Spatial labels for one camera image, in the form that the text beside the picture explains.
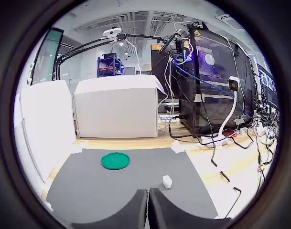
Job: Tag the white masking tape piece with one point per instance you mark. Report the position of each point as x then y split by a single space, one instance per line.
78 148
179 146
48 206

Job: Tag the black computer monitor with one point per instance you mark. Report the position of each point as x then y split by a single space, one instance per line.
269 83

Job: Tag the white webcam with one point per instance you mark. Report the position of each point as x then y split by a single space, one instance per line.
111 34

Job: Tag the black computer tower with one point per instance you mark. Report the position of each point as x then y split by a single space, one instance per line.
212 71

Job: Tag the dark grey mat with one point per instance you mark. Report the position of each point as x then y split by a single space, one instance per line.
88 186

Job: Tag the blue shelf rack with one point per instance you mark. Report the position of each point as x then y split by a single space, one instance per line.
111 66

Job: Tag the small white plastic terminal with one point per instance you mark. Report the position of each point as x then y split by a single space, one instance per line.
167 182

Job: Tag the white power strip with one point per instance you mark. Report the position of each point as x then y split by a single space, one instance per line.
217 142

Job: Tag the round green lid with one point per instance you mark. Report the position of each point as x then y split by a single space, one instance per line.
115 161

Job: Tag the dark teal banner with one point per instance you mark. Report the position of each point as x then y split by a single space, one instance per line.
46 55

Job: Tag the white gooseneck camera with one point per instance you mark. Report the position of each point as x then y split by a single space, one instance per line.
233 83

